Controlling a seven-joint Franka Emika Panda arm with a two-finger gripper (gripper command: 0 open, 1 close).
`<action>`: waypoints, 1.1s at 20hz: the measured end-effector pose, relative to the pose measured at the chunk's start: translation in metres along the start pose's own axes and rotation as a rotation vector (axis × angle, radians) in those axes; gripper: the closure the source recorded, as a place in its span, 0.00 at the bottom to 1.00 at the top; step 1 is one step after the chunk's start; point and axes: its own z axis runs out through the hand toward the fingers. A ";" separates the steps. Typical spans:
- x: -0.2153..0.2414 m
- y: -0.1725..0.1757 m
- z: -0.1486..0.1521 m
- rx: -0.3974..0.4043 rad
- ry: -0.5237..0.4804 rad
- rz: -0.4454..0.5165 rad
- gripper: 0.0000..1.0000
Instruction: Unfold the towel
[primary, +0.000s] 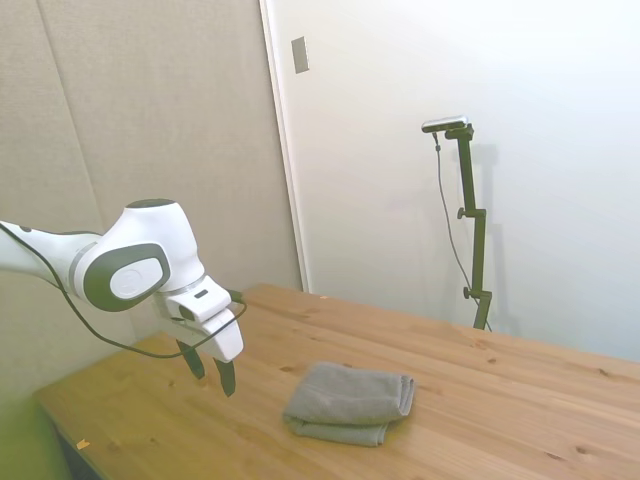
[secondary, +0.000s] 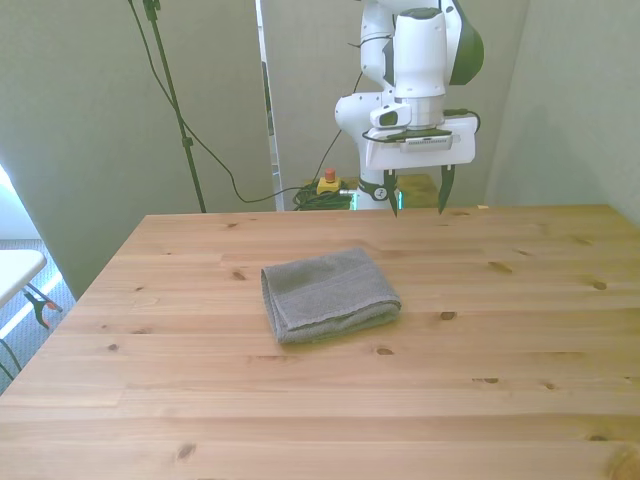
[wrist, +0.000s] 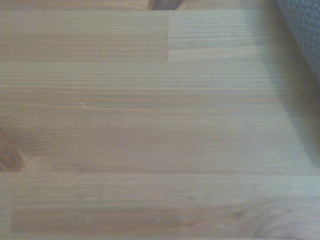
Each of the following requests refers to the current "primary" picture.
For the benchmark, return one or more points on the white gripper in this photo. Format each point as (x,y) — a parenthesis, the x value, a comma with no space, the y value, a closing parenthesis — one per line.
(225,335)

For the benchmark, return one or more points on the grey towel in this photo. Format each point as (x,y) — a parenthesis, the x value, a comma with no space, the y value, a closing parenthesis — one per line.
(345,400)

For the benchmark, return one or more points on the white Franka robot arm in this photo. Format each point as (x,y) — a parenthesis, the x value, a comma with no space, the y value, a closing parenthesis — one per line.
(135,240)

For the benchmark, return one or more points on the orange tape piece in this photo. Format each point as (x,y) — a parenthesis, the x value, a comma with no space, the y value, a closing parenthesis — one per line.
(82,443)

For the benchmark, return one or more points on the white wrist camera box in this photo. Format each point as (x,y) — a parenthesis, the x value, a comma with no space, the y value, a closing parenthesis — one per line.
(202,300)

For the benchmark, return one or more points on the white door frame trim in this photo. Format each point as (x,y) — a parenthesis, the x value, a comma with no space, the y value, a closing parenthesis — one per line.
(285,150)

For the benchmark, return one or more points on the black camera stand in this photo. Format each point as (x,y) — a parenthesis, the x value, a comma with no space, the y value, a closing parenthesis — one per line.
(475,225)

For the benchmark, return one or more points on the grey wall plate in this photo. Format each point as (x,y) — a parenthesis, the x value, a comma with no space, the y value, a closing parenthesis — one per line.
(300,55)

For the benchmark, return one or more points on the silver exterior camera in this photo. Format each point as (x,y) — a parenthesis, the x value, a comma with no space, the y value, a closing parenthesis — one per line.
(445,123)

